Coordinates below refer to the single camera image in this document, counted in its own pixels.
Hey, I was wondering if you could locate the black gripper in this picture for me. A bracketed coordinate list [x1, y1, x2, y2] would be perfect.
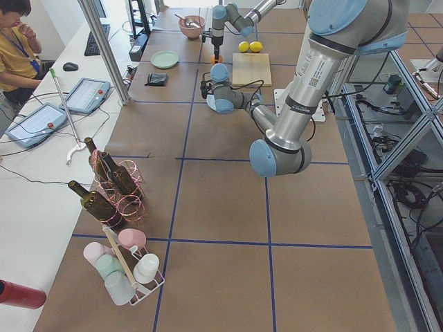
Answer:
[202, 28, 224, 59]
[200, 72, 213, 99]

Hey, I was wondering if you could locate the orange fruit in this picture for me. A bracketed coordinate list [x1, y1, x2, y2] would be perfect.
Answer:
[211, 55, 223, 64]

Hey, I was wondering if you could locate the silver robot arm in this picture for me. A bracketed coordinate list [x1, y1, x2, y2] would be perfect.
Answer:
[202, 0, 285, 64]
[201, 0, 410, 177]

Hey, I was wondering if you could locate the light green plate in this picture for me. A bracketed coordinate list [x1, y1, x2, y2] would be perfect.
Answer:
[150, 50, 179, 69]

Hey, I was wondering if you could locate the yellow lemon outer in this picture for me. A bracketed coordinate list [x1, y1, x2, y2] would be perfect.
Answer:
[238, 41, 250, 53]

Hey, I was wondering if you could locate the pink bowl with ice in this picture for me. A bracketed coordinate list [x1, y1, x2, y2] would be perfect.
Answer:
[179, 15, 206, 39]

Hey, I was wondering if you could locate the metal scoop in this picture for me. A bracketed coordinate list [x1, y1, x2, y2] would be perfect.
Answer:
[174, 13, 204, 28]

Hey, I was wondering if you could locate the yellow lemon near board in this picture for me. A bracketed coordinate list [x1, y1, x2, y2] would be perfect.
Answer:
[249, 41, 263, 53]

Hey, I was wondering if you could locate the wooden cutting board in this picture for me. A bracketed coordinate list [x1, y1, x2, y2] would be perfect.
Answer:
[231, 53, 272, 86]

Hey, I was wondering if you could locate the grey folded cloth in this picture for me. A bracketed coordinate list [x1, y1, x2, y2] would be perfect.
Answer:
[145, 73, 169, 86]

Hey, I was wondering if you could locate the blue teach pendant far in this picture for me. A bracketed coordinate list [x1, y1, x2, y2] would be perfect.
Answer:
[65, 77, 111, 115]

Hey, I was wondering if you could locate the blue teach pendant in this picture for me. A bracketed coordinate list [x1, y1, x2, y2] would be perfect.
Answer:
[65, 77, 111, 115]
[6, 103, 67, 148]

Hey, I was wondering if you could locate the black keyboard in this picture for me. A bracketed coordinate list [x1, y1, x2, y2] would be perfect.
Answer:
[84, 24, 111, 57]

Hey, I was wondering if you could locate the green wine bottle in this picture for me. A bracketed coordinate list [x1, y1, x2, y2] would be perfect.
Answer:
[68, 180, 127, 232]
[84, 137, 113, 192]
[100, 151, 143, 201]

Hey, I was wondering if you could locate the reacher grabber stick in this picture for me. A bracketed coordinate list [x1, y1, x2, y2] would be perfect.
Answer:
[49, 68, 86, 166]

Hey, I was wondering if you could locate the black computer mouse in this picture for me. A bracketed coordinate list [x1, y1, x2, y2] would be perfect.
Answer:
[62, 62, 79, 72]

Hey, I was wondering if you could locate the blue teach pendant near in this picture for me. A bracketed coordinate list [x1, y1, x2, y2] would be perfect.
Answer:
[6, 103, 67, 148]

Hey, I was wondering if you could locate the person in yellow shirt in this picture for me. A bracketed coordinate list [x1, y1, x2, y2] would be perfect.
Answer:
[0, 0, 55, 134]

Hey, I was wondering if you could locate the white cup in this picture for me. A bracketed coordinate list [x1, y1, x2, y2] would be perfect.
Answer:
[133, 253, 160, 284]

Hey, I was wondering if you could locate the light pink cup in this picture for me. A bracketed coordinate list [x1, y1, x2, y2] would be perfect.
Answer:
[83, 242, 114, 267]

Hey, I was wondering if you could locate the mint green cup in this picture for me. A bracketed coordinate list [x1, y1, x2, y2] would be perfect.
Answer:
[94, 254, 125, 279]

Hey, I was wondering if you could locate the pale grey cup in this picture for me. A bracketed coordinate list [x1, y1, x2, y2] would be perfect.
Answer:
[105, 271, 136, 306]

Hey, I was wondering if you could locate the red thermos bottle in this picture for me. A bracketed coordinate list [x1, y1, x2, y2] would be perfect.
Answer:
[1, 280, 46, 309]

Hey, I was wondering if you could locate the copper wire bottle rack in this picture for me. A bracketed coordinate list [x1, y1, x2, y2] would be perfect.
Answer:
[89, 149, 146, 232]

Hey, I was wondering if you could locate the aluminium frame post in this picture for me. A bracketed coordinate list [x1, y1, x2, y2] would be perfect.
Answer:
[78, 0, 130, 105]

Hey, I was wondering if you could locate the white wire cup rack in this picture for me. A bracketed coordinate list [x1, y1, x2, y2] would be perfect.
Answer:
[102, 227, 165, 306]

